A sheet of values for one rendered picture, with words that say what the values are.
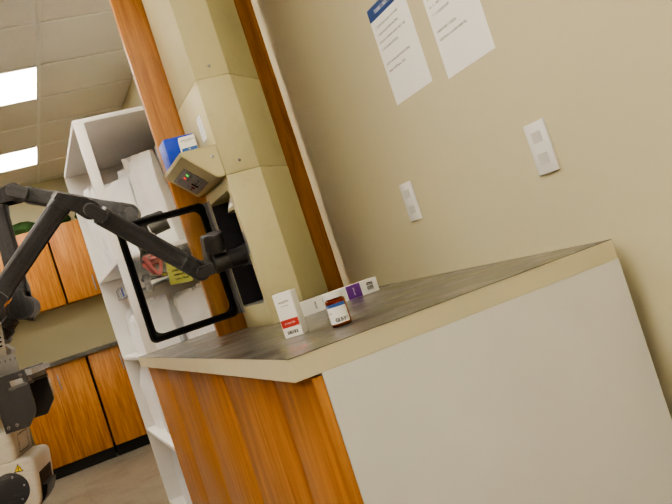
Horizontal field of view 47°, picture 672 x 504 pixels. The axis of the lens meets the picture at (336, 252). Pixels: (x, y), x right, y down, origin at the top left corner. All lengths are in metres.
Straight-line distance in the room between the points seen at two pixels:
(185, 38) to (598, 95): 1.33
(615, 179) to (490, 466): 0.60
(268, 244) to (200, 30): 0.68
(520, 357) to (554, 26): 0.65
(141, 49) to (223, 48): 0.43
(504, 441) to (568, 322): 0.26
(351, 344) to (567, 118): 0.67
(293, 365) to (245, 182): 1.18
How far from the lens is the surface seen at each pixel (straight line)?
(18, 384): 2.43
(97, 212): 2.29
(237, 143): 2.40
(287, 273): 2.37
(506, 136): 1.83
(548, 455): 1.50
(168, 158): 2.54
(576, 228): 1.72
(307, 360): 1.27
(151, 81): 2.80
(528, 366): 1.47
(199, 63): 2.45
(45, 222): 2.31
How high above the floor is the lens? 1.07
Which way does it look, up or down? level
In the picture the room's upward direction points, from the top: 18 degrees counter-clockwise
